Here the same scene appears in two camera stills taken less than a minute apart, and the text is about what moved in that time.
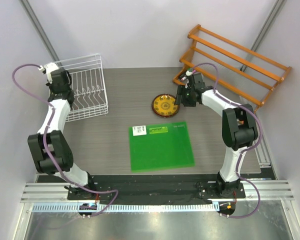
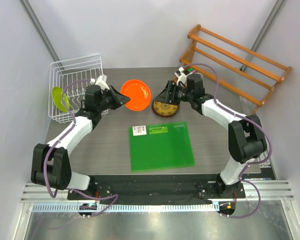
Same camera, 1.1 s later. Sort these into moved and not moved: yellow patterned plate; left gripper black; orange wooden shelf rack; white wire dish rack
Moved: left gripper black
Not moved: yellow patterned plate; white wire dish rack; orange wooden shelf rack
